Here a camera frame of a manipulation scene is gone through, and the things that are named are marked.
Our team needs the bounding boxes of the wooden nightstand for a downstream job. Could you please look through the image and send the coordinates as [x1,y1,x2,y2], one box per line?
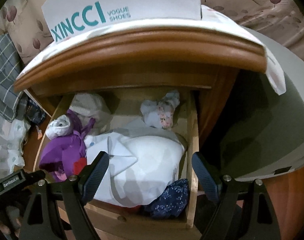
[14,27,267,139]

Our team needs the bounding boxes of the grey plaid blanket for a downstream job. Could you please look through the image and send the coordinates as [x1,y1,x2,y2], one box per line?
[0,34,23,122]

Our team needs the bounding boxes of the large white garment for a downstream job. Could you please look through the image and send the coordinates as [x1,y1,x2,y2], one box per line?
[85,118,187,207]

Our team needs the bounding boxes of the grey white bin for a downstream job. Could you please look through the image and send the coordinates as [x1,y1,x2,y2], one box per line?
[223,32,304,180]

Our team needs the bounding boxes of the white grey rolled socks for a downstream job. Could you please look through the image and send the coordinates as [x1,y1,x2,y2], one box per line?
[45,115,73,140]

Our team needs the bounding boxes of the red garment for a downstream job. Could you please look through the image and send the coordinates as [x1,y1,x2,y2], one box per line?
[73,157,87,175]

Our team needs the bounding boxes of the grey hexagon-pattern garment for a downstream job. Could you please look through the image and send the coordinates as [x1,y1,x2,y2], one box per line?
[69,93,111,135]

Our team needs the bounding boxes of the purple underwear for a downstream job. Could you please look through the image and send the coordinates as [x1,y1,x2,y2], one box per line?
[39,109,95,182]

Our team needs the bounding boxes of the navy floral underwear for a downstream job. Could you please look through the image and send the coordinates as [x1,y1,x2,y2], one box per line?
[140,179,190,219]

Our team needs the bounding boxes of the beige leaf-pattern bedding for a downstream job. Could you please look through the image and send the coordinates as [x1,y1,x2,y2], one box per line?
[0,0,304,64]

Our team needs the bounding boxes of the white patterned cloth cover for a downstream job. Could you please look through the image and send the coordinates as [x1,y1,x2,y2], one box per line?
[14,6,286,96]

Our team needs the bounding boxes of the white floral rolled underwear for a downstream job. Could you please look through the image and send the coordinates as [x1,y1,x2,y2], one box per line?
[140,90,180,129]

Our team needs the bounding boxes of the white XINCCI shoe box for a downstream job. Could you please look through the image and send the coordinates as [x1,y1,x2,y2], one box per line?
[41,0,201,43]

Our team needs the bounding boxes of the white sheer patterned fabric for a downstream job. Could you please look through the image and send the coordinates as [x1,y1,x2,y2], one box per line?
[0,115,30,179]

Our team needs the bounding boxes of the orange snack wrapper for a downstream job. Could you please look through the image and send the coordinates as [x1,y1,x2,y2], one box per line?
[36,126,43,140]

